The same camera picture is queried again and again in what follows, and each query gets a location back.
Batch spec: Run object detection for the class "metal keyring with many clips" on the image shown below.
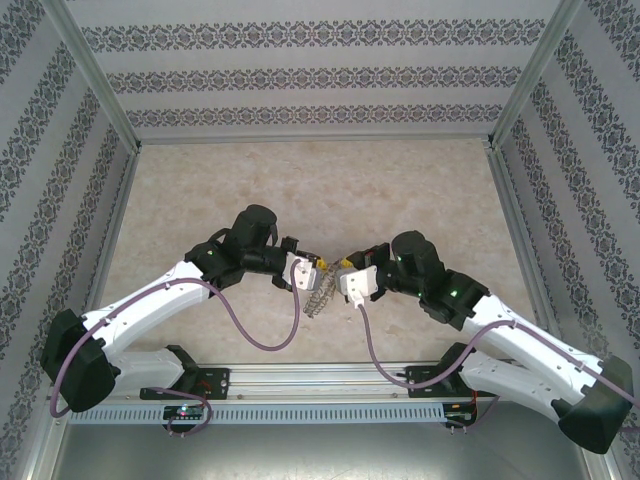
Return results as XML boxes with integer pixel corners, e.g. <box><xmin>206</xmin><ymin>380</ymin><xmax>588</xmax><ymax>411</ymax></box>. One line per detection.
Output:
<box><xmin>301</xmin><ymin>259</ymin><xmax>346</xmax><ymax>320</ymax></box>

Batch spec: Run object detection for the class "grey metal sheet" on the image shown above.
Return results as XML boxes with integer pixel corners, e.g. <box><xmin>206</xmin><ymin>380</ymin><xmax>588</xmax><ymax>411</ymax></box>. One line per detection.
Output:
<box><xmin>49</xmin><ymin>422</ymin><xmax>599</xmax><ymax>480</ymax></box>

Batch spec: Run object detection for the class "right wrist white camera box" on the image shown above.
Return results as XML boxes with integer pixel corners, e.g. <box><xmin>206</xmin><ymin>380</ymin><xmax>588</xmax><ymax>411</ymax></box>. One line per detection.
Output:
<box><xmin>334</xmin><ymin>264</ymin><xmax>379</xmax><ymax>309</ymax></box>

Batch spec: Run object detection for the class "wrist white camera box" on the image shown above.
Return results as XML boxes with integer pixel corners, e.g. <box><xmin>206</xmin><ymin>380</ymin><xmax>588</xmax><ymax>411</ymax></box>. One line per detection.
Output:
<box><xmin>288</xmin><ymin>256</ymin><xmax>322</xmax><ymax>295</ymax></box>
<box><xmin>334</xmin><ymin>264</ymin><xmax>379</xmax><ymax>309</ymax></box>

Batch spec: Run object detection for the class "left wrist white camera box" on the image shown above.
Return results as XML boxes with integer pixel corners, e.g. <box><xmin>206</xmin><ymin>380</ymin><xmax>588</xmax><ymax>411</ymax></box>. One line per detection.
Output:
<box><xmin>288</xmin><ymin>256</ymin><xmax>322</xmax><ymax>295</ymax></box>

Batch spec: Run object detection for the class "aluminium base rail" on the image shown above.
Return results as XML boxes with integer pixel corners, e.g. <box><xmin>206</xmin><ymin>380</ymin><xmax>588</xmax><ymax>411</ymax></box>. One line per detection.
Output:
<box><xmin>47</xmin><ymin>360</ymin><xmax>586</xmax><ymax>401</ymax></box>

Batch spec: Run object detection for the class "aluminium table side rail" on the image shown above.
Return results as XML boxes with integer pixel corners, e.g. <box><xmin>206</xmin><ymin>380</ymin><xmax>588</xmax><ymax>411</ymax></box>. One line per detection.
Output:
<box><xmin>485</xmin><ymin>145</ymin><xmax>571</xmax><ymax>361</ymax></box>
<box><xmin>74</xmin><ymin>147</ymin><xmax>144</xmax><ymax>331</ymax></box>

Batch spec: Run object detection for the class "aluminium table back rail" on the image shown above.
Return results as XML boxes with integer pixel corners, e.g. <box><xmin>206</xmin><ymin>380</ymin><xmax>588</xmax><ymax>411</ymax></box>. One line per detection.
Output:
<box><xmin>135</xmin><ymin>135</ymin><xmax>494</xmax><ymax>147</ymax></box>

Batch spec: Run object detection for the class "grey slotted cable duct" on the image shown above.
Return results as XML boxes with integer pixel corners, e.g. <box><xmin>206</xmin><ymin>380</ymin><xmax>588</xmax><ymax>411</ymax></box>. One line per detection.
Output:
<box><xmin>69</xmin><ymin>403</ymin><xmax>446</xmax><ymax>425</ymax></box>

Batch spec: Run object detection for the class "aluminium frame post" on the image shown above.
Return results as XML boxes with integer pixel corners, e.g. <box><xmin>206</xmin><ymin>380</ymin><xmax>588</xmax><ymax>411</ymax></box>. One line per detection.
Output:
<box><xmin>485</xmin><ymin>0</ymin><xmax>585</xmax><ymax>150</ymax></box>
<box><xmin>40</xmin><ymin>0</ymin><xmax>144</xmax><ymax>151</ymax></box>

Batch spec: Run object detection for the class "aluminium frame bar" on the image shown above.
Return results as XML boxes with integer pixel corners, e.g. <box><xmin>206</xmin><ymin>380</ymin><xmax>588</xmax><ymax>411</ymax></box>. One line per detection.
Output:
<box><xmin>22</xmin><ymin>399</ymin><xmax>69</xmax><ymax>480</ymax></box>
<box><xmin>582</xmin><ymin>444</ymin><xmax>624</xmax><ymax>480</ymax></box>

